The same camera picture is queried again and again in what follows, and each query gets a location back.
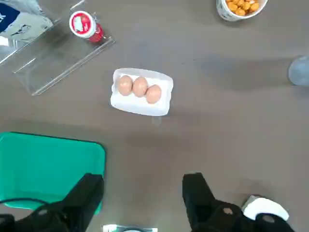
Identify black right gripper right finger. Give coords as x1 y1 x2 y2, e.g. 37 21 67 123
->
182 172 296 232

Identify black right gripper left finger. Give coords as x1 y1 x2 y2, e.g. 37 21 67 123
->
0 173 105 232

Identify white snack box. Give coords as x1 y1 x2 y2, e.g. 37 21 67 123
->
241 194 290 222

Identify white egg box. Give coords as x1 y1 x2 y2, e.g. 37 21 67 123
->
110 68 174 117

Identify white paper snack cup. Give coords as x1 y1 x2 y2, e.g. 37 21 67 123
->
216 0 268 22

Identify orange snack balls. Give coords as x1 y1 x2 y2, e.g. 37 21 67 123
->
225 0 260 16

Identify green plastic tray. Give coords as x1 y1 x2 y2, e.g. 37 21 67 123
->
0 131 107 217

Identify clear acrylic step shelf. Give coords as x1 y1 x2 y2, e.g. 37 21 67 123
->
0 0 116 97

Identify clear bottle with blue lid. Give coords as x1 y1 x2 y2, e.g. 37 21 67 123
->
288 55 309 86

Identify red jar with white lid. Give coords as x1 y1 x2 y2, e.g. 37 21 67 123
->
69 11 105 44

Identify blue and white milk carton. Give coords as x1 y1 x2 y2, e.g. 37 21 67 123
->
0 0 54 37

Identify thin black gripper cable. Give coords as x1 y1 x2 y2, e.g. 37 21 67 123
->
0 197 63 215

